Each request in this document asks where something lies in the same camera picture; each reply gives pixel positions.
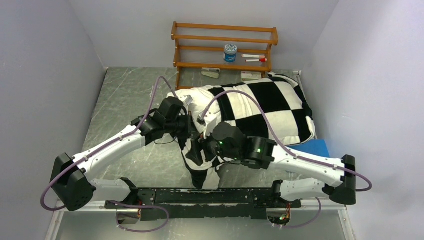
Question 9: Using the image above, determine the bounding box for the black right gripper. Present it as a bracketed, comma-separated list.
[185, 123, 241, 166]

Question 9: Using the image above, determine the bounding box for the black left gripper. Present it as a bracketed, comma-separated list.
[165, 110, 200, 139]

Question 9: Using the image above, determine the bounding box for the white pillow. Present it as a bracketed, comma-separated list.
[175, 85, 218, 133]

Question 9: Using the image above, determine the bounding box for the black white checkered pillowcase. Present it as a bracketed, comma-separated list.
[178, 73, 316, 190]

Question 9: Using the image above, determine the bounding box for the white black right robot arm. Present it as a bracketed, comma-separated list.
[182, 122, 357, 207]

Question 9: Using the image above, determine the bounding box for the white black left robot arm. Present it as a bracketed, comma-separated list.
[50, 95, 193, 211]

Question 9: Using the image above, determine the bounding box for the wooden shelf rack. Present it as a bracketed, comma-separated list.
[170, 21, 279, 90]

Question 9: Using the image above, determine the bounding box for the small white red box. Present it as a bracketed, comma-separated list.
[241, 71, 263, 82]

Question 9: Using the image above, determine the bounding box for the blue white round jar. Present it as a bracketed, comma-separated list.
[223, 43, 238, 63]

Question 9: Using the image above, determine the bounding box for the white marker pen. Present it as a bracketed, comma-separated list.
[242, 54, 266, 59]

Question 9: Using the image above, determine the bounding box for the red capped marker pen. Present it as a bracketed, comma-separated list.
[245, 58, 268, 63]

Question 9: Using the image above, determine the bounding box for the blue foam block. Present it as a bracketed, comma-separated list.
[289, 139, 330, 158]

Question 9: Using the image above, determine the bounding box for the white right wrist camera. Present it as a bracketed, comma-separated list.
[197, 114, 217, 140]

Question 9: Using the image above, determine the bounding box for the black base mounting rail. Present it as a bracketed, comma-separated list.
[124, 187, 302, 221]

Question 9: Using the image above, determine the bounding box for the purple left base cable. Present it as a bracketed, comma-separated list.
[110, 202, 170, 234]

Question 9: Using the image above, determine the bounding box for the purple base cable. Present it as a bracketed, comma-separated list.
[266, 197, 322, 230]
[110, 202, 170, 234]

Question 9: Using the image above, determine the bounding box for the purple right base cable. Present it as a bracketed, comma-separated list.
[266, 197, 322, 230]

